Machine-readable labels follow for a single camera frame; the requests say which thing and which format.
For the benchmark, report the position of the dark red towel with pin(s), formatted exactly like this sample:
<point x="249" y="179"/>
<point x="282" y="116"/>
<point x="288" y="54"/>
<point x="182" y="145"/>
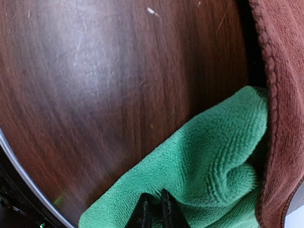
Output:
<point x="280" y="29"/>

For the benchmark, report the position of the green microfiber towel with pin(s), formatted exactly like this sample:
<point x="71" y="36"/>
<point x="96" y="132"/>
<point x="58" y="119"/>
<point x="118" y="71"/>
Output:
<point x="204" y="165"/>

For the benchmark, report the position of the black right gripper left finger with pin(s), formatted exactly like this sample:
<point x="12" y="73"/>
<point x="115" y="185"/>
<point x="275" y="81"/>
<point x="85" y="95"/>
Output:
<point x="141" y="216"/>

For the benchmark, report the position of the aluminium front rail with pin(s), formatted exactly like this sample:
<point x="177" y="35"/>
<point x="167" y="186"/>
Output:
<point x="30" y="184"/>

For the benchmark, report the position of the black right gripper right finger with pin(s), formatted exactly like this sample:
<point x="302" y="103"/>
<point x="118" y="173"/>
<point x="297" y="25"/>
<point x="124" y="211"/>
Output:
<point x="172" y="216"/>

